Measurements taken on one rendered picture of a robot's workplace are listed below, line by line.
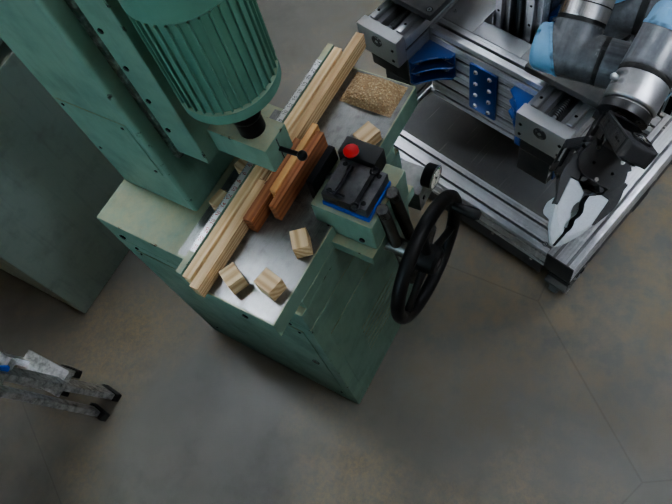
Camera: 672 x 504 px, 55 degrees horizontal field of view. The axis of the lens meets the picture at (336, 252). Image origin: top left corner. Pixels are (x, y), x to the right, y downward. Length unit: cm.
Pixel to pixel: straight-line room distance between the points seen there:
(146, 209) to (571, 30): 97
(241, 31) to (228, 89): 10
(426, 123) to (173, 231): 106
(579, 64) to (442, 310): 121
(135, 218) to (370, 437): 98
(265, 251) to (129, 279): 126
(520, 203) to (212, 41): 132
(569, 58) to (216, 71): 54
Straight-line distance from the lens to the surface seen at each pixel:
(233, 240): 127
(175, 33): 93
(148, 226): 153
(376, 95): 139
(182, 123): 120
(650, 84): 97
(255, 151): 120
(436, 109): 227
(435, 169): 155
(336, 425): 206
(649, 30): 100
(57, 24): 109
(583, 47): 109
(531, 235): 201
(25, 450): 247
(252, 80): 102
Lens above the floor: 199
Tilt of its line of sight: 62 degrees down
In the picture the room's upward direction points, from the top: 22 degrees counter-clockwise
